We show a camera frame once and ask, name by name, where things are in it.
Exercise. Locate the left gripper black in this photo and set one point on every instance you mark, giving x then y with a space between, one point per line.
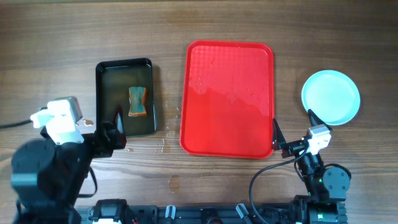
104 149

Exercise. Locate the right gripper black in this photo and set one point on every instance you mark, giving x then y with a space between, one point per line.
279 142

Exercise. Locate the orange green sponge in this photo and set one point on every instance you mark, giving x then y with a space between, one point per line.
137 99

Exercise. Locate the light blue plate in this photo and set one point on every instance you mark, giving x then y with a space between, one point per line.
332 96

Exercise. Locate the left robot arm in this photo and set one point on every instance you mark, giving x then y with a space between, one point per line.
47 177

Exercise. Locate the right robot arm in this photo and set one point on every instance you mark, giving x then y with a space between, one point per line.
325 183

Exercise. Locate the black water tray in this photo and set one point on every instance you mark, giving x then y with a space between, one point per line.
113 79

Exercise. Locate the red plastic tray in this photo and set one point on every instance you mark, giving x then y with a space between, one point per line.
228 99

